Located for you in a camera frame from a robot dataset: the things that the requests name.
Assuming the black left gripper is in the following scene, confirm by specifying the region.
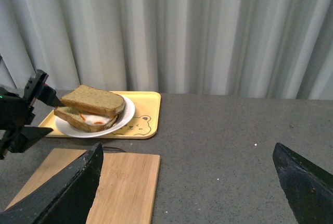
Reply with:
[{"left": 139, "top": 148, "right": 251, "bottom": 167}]
[{"left": 1, "top": 70, "right": 65, "bottom": 159}]

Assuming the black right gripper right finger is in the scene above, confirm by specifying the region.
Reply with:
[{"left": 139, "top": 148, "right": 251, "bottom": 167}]
[{"left": 273, "top": 143, "right": 332, "bottom": 223}]

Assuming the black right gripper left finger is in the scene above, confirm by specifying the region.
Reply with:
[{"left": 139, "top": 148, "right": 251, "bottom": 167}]
[{"left": 1, "top": 143, "right": 104, "bottom": 223}]

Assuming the white plate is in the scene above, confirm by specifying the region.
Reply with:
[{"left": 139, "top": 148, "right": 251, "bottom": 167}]
[{"left": 55, "top": 96, "right": 135, "bottom": 138}]

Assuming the bread slice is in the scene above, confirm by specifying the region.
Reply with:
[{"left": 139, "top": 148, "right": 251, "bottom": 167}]
[
  {"left": 60, "top": 85, "right": 125, "bottom": 117},
  {"left": 54, "top": 107, "right": 117, "bottom": 133}
]

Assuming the white egg filling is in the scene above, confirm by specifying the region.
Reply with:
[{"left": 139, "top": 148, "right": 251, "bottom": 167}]
[{"left": 79, "top": 111, "right": 118, "bottom": 126}]

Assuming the wooden cutting board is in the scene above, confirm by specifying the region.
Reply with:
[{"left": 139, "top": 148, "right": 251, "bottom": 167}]
[{"left": 9, "top": 148, "right": 160, "bottom": 223}]

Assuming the yellow bear tray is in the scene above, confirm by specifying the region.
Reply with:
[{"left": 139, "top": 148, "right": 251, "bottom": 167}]
[{"left": 39, "top": 91, "right": 161, "bottom": 139}]

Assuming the grey curtain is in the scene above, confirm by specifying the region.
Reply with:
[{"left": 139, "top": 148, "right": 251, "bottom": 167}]
[{"left": 1, "top": 0, "right": 332, "bottom": 99}]

